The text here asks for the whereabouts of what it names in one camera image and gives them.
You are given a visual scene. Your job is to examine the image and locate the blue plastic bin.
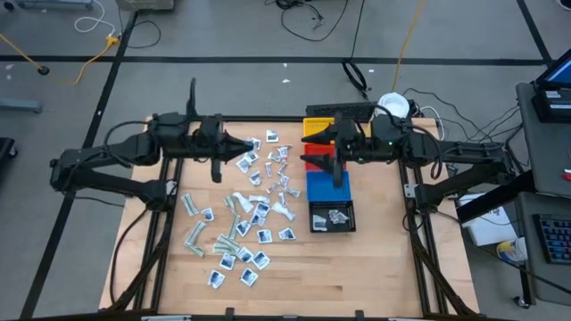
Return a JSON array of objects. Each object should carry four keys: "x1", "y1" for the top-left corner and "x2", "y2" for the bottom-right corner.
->
[{"x1": 305, "y1": 169, "x2": 353, "y2": 202}]

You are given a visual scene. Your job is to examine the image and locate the black metal beam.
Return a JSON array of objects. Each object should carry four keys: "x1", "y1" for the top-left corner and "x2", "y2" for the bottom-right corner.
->
[{"x1": 455, "y1": 169, "x2": 539, "y2": 225}]

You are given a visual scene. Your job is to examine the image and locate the white floor cable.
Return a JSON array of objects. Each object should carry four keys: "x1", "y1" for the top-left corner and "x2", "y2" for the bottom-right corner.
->
[{"x1": 72, "y1": 0, "x2": 118, "y2": 39}]

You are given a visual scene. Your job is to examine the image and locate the black keyboard coloured keys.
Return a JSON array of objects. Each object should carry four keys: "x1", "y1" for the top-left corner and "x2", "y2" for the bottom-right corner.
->
[{"x1": 533, "y1": 212, "x2": 571, "y2": 267}]

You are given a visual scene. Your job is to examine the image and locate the yellow plastic bin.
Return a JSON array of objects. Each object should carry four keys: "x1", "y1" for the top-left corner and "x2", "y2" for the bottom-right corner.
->
[{"x1": 302, "y1": 117, "x2": 336, "y2": 139}]

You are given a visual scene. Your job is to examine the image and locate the yellow hanging cord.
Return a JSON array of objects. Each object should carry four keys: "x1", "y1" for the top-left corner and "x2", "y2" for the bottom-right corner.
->
[{"x1": 390, "y1": 0, "x2": 426, "y2": 94}]

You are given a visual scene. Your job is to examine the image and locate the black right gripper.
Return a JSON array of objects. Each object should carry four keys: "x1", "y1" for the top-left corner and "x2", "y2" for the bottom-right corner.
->
[{"x1": 299, "y1": 111, "x2": 380, "y2": 188}]

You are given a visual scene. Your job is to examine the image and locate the grey keyboard desk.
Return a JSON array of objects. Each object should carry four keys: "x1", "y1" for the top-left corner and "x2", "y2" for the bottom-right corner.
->
[{"x1": 517, "y1": 191, "x2": 571, "y2": 309}]

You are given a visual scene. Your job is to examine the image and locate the black flat box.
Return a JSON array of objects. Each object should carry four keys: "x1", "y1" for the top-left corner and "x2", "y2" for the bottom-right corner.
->
[{"x1": 305, "y1": 101, "x2": 379, "y2": 121}]

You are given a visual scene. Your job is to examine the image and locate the yellow white bottle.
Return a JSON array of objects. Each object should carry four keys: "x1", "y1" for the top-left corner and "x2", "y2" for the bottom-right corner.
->
[{"x1": 495, "y1": 236, "x2": 530, "y2": 264}]

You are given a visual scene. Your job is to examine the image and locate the black laptop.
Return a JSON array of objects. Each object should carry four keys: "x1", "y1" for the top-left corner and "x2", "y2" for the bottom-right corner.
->
[{"x1": 531, "y1": 60, "x2": 571, "y2": 125}]

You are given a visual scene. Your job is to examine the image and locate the black hanging cable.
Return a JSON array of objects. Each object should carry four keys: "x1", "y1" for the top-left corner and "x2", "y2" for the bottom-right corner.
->
[{"x1": 341, "y1": 0, "x2": 369, "y2": 100}]

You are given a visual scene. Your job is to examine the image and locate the black chair base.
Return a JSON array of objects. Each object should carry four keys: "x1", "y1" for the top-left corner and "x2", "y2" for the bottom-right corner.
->
[{"x1": 0, "y1": 136, "x2": 19, "y2": 162}]

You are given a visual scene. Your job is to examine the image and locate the grey equipment box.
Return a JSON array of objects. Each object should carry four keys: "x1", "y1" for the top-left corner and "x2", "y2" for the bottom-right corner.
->
[{"x1": 115, "y1": 0, "x2": 176, "y2": 12}]

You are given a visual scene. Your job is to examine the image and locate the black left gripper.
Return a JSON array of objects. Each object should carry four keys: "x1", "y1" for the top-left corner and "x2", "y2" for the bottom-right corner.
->
[{"x1": 189, "y1": 113, "x2": 254, "y2": 185}]

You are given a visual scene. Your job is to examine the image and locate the blue grey metal bar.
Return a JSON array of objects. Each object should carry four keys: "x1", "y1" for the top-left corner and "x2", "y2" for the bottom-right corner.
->
[{"x1": 0, "y1": 98, "x2": 44, "y2": 114}]

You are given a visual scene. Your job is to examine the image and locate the grey cart top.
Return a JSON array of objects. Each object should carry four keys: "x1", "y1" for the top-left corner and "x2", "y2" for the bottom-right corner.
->
[{"x1": 516, "y1": 82, "x2": 571, "y2": 197}]

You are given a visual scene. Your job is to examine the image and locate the black floor cable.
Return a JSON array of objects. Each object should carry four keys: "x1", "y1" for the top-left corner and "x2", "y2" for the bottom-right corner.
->
[
  {"x1": 265, "y1": 0, "x2": 350, "y2": 44},
  {"x1": 116, "y1": 0, "x2": 162, "y2": 50}
]

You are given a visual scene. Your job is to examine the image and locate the black perforated basket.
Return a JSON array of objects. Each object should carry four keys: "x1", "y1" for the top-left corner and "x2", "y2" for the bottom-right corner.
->
[{"x1": 308, "y1": 199, "x2": 357, "y2": 234}]

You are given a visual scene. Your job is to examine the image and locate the red plastic bin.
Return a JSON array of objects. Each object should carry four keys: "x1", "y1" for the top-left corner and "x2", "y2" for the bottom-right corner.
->
[{"x1": 303, "y1": 142, "x2": 347, "y2": 173}]

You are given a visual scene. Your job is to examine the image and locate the yellow extension cable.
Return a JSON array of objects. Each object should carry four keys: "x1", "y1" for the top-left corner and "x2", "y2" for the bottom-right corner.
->
[{"x1": 0, "y1": 33, "x2": 120, "y2": 86}]

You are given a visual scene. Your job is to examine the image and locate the white cardboard box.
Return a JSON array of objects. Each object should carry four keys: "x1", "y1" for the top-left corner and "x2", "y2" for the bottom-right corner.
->
[{"x1": 457, "y1": 193, "x2": 519, "y2": 248}]

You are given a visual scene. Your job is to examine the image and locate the white disinfecting wipes canister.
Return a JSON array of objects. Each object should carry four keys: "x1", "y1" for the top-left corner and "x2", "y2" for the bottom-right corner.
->
[{"x1": 377, "y1": 91, "x2": 411, "y2": 119}]

